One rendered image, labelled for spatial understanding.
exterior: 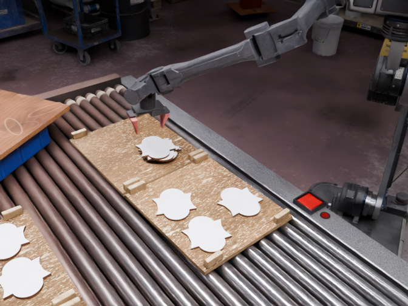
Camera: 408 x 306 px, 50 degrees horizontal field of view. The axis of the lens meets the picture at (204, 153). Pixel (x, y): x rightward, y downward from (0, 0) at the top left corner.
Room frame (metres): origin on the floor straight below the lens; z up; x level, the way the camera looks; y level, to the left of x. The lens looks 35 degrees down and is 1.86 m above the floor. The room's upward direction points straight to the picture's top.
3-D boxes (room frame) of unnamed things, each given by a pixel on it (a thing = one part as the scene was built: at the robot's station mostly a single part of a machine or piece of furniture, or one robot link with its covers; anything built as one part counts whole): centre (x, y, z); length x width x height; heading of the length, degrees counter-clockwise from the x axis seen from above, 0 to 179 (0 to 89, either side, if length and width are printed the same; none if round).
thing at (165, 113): (1.37, 0.17, 1.07); 0.07 x 0.07 x 0.09; 26
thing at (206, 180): (1.05, -0.01, 0.93); 0.41 x 0.35 x 0.02; 39
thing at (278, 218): (0.99, -0.23, 0.95); 0.06 x 0.02 x 0.03; 129
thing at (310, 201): (1.08, -0.34, 0.92); 0.06 x 0.06 x 0.01; 38
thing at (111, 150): (1.38, 0.26, 0.93); 0.41 x 0.35 x 0.02; 39
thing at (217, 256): (0.82, -0.03, 0.95); 0.06 x 0.02 x 0.03; 129
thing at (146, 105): (1.36, 0.20, 1.14); 0.10 x 0.07 x 0.07; 116
